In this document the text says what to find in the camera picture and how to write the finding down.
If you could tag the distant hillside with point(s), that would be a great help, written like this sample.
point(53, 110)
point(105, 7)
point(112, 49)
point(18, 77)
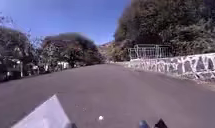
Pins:
point(105, 50)

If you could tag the grey asphalt road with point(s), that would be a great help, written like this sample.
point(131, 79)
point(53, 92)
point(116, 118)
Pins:
point(115, 90)

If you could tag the row of dark trees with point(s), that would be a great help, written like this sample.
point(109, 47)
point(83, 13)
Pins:
point(68, 50)

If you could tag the white metal railing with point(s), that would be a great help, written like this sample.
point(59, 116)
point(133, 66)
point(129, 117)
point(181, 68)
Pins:
point(150, 52)

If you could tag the wood of dense green trees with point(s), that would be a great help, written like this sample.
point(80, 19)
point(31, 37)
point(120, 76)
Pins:
point(175, 23)

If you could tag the stone wall with white joints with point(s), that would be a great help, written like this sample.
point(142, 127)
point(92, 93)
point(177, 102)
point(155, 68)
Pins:
point(191, 66)

